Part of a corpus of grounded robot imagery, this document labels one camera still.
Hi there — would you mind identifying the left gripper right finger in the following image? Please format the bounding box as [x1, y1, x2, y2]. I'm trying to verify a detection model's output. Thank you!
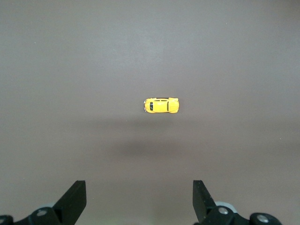
[192, 180, 283, 225]

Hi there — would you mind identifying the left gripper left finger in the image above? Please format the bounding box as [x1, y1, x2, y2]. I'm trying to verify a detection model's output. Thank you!
[0, 180, 87, 225]

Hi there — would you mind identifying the yellow beetle toy car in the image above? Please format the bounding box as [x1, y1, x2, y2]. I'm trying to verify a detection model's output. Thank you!
[143, 97, 180, 114]

